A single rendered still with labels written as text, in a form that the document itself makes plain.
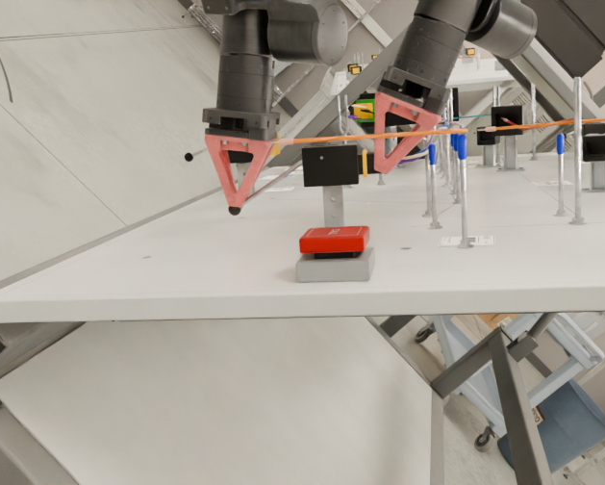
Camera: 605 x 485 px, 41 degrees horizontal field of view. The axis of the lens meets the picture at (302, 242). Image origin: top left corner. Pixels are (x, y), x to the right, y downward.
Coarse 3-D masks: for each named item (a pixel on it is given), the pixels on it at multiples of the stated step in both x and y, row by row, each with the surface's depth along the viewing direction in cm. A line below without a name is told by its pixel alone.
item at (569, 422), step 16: (576, 384) 530; (544, 400) 513; (560, 400) 502; (576, 400) 494; (592, 400) 531; (544, 416) 504; (560, 416) 498; (576, 416) 493; (592, 416) 489; (544, 432) 501; (560, 432) 497; (576, 432) 494; (592, 432) 493; (544, 448) 500; (560, 448) 498; (576, 448) 499; (512, 464) 508; (560, 464) 505
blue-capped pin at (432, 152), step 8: (432, 144) 80; (432, 152) 80; (432, 160) 80; (432, 168) 81; (432, 176) 81; (432, 184) 81; (432, 192) 81; (432, 200) 81; (432, 208) 82; (432, 216) 82; (432, 224) 82
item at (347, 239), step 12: (312, 228) 65; (324, 228) 65; (336, 228) 64; (348, 228) 64; (360, 228) 64; (300, 240) 61; (312, 240) 61; (324, 240) 61; (336, 240) 60; (348, 240) 60; (360, 240) 60; (300, 252) 61; (312, 252) 61; (324, 252) 61; (336, 252) 62; (348, 252) 61
